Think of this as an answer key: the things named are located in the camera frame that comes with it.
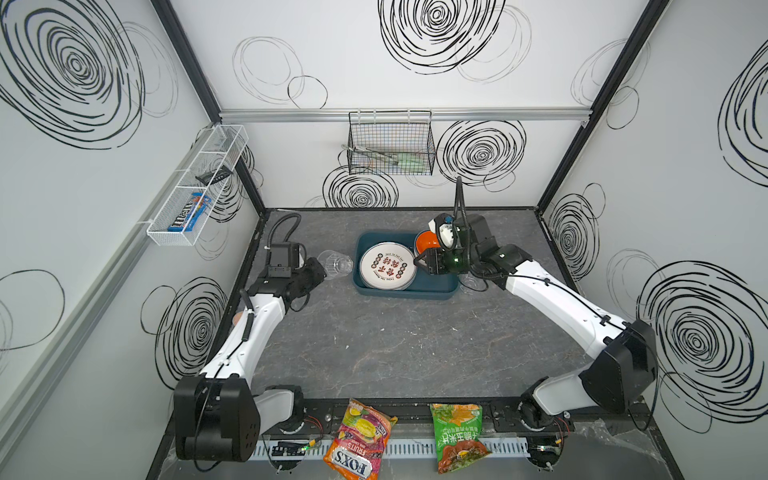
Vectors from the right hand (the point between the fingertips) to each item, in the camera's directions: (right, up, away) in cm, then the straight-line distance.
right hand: (415, 261), depth 77 cm
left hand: (-24, -3, +7) cm, 26 cm away
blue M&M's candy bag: (-55, +12, -5) cm, 57 cm away
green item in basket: (-1, +29, +10) cm, 30 cm away
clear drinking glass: (-23, -2, +14) cm, 27 cm away
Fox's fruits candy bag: (-14, -42, -9) cm, 45 cm away
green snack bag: (+9, -38, -9) cm, 40 cm away
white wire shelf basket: (-59, +35, +16) cm, 71 cm away
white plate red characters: (-7, -4, +23) cm, 24 cm away
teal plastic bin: (+5, -10, +21) cm, 24 cm away
